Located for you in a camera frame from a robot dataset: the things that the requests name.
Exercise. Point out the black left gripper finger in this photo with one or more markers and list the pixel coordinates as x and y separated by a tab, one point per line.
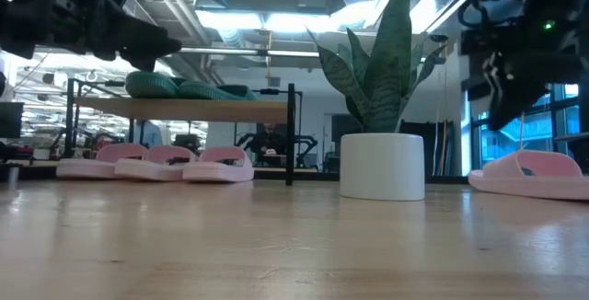
147	38
138	61

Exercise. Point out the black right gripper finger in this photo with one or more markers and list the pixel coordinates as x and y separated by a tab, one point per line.
494	70
511	104

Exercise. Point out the green slide sandal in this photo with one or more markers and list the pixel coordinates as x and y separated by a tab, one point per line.
216	92
152	86

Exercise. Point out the pink slide sandal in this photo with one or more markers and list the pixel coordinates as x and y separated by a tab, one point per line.
529	185
147	171
216	171
87	169

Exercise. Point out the wooden shelf with black legs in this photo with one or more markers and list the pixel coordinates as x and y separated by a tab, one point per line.
184	110

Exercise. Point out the long ceiling light tube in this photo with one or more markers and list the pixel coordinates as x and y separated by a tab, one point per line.
230	52

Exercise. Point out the dark background cabinet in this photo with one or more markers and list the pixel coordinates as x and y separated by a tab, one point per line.
425	148

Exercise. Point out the green snake plant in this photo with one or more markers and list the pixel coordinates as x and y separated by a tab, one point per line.
386	74

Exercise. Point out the black background monitor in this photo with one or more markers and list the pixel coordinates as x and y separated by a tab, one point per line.
10	120

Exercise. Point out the grey hanging box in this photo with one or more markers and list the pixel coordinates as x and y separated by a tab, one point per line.
273	82

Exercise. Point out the white round plant pot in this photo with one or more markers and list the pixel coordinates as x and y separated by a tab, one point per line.
382	166

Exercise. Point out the dark ceiling security camera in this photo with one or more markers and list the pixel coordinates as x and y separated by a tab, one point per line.
438	38

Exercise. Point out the black aluminium rig frame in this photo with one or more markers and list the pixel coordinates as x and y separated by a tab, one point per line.
276	91

